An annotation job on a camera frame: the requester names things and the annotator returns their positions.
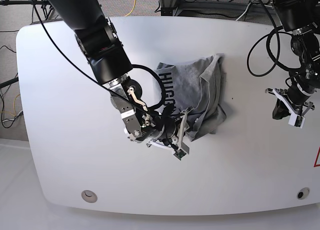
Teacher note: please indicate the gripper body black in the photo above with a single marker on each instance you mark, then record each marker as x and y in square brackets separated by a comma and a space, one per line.
[171, 136]
[298, 95]

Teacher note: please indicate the grey T-shirt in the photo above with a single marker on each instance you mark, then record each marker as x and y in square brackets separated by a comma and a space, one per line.
[199, 84]

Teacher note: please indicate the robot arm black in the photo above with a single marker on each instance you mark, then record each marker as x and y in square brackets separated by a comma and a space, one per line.
[301, 19]
[97, 38]

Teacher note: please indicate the red warning triangle sticker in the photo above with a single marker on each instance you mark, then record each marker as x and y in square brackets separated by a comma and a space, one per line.
[317, 160]

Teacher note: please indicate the right table grommet hole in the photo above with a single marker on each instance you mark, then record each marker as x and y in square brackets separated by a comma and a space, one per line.
[303, 193]

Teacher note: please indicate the table grommet hole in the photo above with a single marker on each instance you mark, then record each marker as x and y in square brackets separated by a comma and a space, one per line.
[303, 193]
[89, 196]

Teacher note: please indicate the left table grommet hole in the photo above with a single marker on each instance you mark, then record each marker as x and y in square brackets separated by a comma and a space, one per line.
[89, 196]

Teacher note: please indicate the black tripod stand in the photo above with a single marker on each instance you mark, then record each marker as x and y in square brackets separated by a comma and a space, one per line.
[23, 2]

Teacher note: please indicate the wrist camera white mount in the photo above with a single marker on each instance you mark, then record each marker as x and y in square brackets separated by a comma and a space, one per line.
[297, 117]
[179, 154]

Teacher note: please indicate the grey metal frame base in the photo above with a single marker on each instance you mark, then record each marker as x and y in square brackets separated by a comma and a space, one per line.
[175, 7]

